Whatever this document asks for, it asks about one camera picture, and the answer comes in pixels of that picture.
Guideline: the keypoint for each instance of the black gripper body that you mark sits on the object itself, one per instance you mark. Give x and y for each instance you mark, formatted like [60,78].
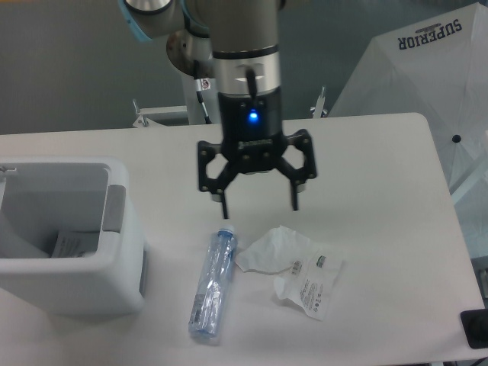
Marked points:
[253,139]

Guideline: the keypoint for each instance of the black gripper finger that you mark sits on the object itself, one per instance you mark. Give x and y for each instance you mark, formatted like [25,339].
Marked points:
[298,177]
[214,173]

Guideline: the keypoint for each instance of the white plastic wrapper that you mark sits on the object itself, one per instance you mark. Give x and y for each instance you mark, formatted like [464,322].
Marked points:
[305,271]

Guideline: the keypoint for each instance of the clear plastic water bottle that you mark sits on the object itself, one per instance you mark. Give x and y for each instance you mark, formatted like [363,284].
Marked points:
[213,285]

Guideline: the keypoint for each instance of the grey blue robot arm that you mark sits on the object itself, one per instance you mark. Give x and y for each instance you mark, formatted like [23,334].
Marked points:
[244,60]

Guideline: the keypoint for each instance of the white plastic trash can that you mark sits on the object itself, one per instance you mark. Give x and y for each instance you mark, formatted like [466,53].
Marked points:
[42,195]

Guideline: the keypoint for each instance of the paper sheet inside trash can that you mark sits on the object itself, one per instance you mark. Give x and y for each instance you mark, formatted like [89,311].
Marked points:
[71,244]

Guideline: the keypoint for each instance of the left metal table clamp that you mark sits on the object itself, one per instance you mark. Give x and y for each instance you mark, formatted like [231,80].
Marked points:
[141,120]

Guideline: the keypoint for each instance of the white umbrella with lettering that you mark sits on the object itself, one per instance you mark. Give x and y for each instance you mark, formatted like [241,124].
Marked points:
[436,68]

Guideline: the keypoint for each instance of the black device at table edge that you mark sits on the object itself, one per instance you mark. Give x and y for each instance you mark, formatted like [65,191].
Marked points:
[474,323]

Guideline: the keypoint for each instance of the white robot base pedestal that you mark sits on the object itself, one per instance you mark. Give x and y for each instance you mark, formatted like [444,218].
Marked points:
[196,103]

